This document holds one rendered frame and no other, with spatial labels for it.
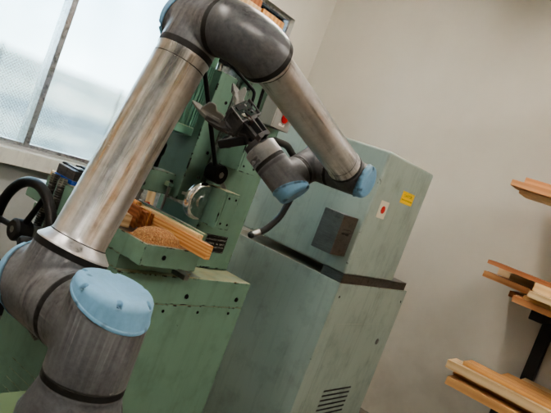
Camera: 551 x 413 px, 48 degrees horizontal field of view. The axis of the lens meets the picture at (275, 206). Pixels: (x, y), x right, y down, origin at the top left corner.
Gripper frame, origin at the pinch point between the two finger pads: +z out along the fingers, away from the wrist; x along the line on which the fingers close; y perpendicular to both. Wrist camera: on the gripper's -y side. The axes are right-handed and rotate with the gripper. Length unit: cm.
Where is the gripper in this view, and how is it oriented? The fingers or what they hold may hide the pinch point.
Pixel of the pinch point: (211, 93)
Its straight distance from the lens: 171.0
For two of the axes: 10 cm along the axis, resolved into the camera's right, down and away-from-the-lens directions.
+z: -6.0, -8.0, 1.1
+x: -6.7, 4.2, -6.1
